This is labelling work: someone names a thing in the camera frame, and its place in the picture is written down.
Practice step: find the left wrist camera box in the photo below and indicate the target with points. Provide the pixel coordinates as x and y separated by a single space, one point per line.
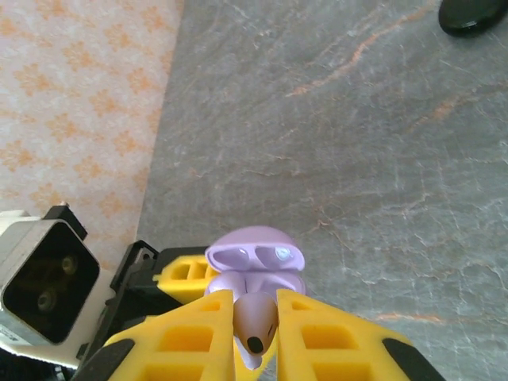
39 278

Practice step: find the black earbud charging case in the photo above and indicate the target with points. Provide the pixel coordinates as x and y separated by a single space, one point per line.
472 16

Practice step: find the purple earbud charging case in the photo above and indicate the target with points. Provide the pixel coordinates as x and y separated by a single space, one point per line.
254 238

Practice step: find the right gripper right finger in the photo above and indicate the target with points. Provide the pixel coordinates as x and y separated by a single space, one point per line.
329 349

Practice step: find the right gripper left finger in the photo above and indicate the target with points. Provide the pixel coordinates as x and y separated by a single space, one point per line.
178 349

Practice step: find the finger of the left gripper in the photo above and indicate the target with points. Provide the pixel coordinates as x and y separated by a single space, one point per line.
186 278
270 357

